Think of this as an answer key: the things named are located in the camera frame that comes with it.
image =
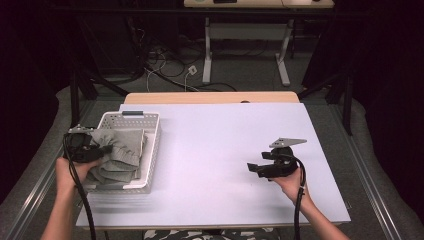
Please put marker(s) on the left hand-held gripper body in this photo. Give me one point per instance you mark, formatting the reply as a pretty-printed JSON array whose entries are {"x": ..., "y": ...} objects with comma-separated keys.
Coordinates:
[{"x": 81, "y": 146}]

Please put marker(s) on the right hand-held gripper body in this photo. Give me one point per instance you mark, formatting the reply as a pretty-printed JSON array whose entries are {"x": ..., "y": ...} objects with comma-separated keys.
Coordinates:
[{"x": 281, "y": 165}]

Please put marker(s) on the grey pants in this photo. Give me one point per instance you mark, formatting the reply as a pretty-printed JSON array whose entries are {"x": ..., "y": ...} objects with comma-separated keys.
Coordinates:
[{"x": 125, "y": 150}]

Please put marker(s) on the white perforated plastic basket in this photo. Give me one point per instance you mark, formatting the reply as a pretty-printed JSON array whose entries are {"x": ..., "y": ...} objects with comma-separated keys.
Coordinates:
[{"x": 151, "y": 150}]

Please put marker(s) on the person's right hand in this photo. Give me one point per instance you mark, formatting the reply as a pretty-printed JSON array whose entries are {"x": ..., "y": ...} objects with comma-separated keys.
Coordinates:
[{"x": 290, "y": 185}]

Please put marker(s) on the person's left hand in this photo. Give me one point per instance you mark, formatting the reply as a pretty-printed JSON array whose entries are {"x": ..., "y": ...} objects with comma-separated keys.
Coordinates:
[{"x": 65, "y": 175}]

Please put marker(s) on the white table sheet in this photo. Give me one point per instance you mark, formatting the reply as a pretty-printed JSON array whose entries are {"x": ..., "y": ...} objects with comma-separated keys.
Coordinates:
[{"x": 216, "y": 150}]

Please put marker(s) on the black metal stand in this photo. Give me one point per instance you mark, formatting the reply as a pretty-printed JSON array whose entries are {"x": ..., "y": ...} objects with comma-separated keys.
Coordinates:
[
  {"x": 348, "y": 106},
  {"x": 75, "y": 100}
]

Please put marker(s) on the dark curtain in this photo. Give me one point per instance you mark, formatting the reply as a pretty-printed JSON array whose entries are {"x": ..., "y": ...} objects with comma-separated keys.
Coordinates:
[
  {"x": 390, "y": 83},
  {"x": 26, "y": 83}
]

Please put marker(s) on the wooden table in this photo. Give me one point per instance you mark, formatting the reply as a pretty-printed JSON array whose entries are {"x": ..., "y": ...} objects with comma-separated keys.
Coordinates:
[{"x": 200, "y": 97}]

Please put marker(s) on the white power adapter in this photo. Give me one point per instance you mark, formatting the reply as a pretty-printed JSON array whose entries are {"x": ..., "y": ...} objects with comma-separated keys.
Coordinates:
[{"x": 192, "y": 70}]

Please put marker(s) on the background desk with white legs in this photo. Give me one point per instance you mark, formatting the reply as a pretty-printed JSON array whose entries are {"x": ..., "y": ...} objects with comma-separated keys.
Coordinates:
[{"x": 246, "y": 31}]

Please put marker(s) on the black device on desk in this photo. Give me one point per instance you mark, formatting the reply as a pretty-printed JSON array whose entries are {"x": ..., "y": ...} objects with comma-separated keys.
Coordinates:
[{"x": 225, "y": 1}]

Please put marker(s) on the aluminium floor rail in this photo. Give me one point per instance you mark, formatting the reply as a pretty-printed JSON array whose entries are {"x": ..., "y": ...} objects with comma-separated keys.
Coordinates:
[
  {"x": 33, "y": 196},
  {"x": 370, "y": 180}
]

